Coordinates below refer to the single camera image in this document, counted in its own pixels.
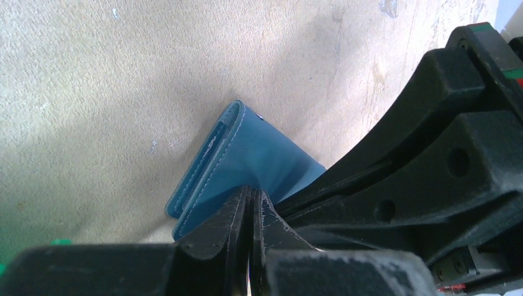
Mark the blue card holder wallet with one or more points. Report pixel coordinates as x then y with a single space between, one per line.
242 148

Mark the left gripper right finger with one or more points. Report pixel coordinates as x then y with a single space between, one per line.
284 263

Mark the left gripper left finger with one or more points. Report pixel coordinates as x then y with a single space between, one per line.
210 260

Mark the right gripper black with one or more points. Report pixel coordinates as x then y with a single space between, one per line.
458 204

